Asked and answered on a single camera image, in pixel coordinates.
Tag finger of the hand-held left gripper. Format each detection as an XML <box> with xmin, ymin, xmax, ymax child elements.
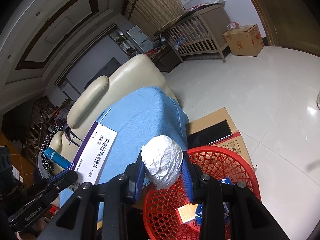
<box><xmin>41</xmin><ymin>171</ymin><xmax>78</xmax><ymax>195</ymax></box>
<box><xmin>47</xmin><ymin>166</ymin><xmax>75</xmax><ymax>182</ymax></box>

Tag dark wooden lattice rack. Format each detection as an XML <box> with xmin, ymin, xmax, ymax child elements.
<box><xmin>0</xmin><ymin>95</ymin><xmax>65</xmax><ymax>160</ymax></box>

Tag purple bag strap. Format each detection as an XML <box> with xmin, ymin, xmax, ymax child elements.
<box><xmin>62</xmin><ymin>125</ymin><xmax>84</xmax><ymax>147</ymax></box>

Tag white paper ball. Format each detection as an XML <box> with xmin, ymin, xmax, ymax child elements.
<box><xmin>141</xmin><ymin>134</ymin><xmax>183</xmax><ymax>190</ymax></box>

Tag wall shelf unit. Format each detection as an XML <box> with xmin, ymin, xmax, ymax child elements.
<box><xmin>110</xmin><ymin>27</ymin><xmax>137</xmax><ymax>58</ymax></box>

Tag blue tissue packet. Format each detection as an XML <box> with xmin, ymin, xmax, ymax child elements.
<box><xmin>194</xmin><ymin>177</ymin><xmax>237</xmax><ymax>228</ymax></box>

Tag red plastic basket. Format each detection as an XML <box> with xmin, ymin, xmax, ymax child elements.
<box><xmin>142</xmin><ymin>146</ymin><xmax>262</xmax><ymax>240</ymax></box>

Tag wooden crib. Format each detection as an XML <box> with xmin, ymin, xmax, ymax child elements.
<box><xmin>153</xmin><ymin>4</ymin><xmax>232</xmax><ymax>63</ymax></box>

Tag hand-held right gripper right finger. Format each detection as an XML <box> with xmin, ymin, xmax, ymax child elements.
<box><xmin>182</xmin><ymin>151</ymin><xmax>285</xmax><ymax>240</ymax></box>

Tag black phone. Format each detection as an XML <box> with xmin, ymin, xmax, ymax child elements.
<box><xmin>187</xmin><ymin>119</ymin><xmax>233</xmax><ymax>147</ymax></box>

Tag beige curtain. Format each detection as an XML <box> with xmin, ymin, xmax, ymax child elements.
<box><xmin>122</xmin><ymin>0</ymin><xmax>185</xmax><ymax>34</ymax></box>

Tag blue table cloth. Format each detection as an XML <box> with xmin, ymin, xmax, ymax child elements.
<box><xmin>59</xmin><ymin>86</ymin><xmax>189</xmax><ymax>230</ymax></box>

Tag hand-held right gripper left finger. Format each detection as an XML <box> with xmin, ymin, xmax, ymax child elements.
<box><xmin>42</xmin><ymin>152</ymin><xmax>148</xmax><ymax>240</ymax></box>

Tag dark brown cabinet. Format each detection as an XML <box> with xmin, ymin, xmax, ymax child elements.
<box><xmin>146</xmin><ymin>36</ymin><xmax>183</xmax><ymax>73</ymax></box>

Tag beige leather sofa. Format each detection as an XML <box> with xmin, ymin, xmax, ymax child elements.
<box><xmin>49</xmin><ymin>54</ymin><xmax>180</xmax><ymax>208</ymax></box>

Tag orange box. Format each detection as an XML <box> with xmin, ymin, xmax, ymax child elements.
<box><xmin>176</xmin><ymin>204</ymin><xmax>199</xmax><ymax>224</ymax></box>

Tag large plain cardboard box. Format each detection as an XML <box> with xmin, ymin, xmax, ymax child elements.
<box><xmin>132</xmin><ymin>107</ymin><xmax>258</xmax><ymax>210</ymax></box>

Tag white purple medicine box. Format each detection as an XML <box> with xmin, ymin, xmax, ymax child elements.
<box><xmin>71</xmin><ymin>121</ymin><xmax>118</xmax><ymax>188</ymax></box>

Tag red printed cardboard box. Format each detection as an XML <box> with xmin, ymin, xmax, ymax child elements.
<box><xmin>223</xmin><ymin>24</ymin><xmax>264</xmax><ymax>57</ymax></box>

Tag white standing air conditioner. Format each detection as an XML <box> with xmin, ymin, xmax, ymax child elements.
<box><xmin>126</xmin><ymin>25</ymin><xmax>153</xmax><ymax>53</ymax></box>

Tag blue water bottle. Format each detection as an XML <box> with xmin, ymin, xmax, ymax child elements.
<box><xmin>44</xmin><ymin>147</ymin><xmax>73</xmax><ymax>172</ymax></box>

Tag black television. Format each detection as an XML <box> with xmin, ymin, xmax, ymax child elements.
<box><xmin>99</xmin><ymin>57</ymin><xmax>123</xmax><ymax>78</ymax></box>

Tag dark patterned cloth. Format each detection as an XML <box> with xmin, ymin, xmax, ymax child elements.
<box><xmin>37</xmin><ymin>126</ymin><xmax>67</xmax><ymax>174</ymax></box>

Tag wooden door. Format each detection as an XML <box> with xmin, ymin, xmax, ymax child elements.
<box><xmin>239</xmin><ymin>0</ymin><xmax>320</xmax><ymax>48</ymax></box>

